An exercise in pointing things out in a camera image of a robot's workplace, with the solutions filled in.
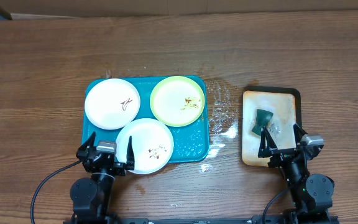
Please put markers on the green yellow sponge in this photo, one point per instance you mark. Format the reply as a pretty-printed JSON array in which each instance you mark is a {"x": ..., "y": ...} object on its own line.
[{"x": 262, "y": 119}]

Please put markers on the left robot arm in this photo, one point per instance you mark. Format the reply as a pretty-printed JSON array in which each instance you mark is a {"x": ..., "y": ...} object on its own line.
[{"x": 91, "y": 196}]

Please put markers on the black tray with soapy water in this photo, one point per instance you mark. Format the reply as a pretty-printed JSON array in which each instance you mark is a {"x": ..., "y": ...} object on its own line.
[{"x": 280, "y": 127}]

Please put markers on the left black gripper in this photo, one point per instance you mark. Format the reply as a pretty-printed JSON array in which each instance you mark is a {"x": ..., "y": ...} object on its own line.
[{"x": 120, "y": 168}]

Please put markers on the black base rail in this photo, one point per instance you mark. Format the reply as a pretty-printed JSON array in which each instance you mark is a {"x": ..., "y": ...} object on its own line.
[{"x": 197, "y": 221}]

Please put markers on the white plate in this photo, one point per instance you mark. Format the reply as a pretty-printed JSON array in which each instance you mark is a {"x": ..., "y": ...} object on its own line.
[
  {"x": 152, "y": 143},
  {"x": 112, "y": 103}
]

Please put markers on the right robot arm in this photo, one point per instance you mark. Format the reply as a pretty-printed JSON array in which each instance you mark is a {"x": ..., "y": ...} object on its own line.
[{"x": 311, "y": 193}]

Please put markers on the yellow-green plate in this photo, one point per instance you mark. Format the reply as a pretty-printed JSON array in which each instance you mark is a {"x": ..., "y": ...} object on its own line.
[{"x": 177, "y": 101}]

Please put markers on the white plate front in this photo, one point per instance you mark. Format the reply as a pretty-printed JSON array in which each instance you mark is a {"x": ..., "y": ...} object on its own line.
[{"x": 152, "y": 143}]

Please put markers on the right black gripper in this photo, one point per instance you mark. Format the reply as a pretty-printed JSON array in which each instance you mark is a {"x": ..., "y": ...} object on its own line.
[{"x": 268, "y": 150}]

